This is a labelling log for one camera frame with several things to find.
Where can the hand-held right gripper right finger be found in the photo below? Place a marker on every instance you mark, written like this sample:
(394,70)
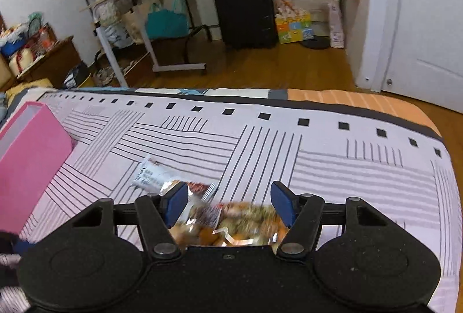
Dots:
(284,202)

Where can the colourful cardboard box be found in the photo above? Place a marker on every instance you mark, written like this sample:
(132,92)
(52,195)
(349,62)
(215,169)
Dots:
(293,25)

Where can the white and blue snack packet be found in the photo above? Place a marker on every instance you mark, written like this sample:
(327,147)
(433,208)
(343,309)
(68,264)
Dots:
(153,175)

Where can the brown nut snack packet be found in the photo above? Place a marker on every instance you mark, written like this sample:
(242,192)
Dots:
(238,222)

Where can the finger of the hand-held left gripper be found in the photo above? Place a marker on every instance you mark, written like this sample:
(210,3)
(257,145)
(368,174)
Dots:
(25,246)

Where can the teal bag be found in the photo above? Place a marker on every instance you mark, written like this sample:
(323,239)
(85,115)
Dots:
(167,23)

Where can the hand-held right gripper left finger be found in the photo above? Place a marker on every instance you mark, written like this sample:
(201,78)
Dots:
(175,204)

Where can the black suitcase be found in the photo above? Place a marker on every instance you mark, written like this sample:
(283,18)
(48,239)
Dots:
(246,12)

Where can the white tissue package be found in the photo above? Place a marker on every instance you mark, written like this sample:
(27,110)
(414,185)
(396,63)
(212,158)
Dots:
(336,25)

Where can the yellow blanket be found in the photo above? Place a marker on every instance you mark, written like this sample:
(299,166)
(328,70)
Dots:
(29,86)

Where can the striped bedsheet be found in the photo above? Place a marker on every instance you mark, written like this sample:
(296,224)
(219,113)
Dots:
(289,161)

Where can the orange striped sheet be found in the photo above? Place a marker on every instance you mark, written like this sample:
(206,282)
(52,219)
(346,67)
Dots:
(361,105)

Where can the white plastic jug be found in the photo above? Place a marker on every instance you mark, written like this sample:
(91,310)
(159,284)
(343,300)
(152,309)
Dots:
(21,61)

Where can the pair of shoes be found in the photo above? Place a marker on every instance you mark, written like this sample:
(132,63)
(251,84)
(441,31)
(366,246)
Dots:
(105,74)

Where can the wooden cabinet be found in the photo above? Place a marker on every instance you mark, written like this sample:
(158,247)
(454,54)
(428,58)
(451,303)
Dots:
(54,61)

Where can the white door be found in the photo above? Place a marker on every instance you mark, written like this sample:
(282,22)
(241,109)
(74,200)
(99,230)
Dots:
(430,27)

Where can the black round base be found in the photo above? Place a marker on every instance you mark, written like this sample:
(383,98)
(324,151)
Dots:
(316,43)

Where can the pile of bags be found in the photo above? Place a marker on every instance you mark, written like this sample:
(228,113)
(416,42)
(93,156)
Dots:
(29,32)

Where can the pink cardboard box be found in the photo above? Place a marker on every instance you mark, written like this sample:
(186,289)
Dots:
(32,161)

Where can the dark floor bag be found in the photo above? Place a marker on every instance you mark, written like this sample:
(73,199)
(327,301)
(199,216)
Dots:
(76,76)

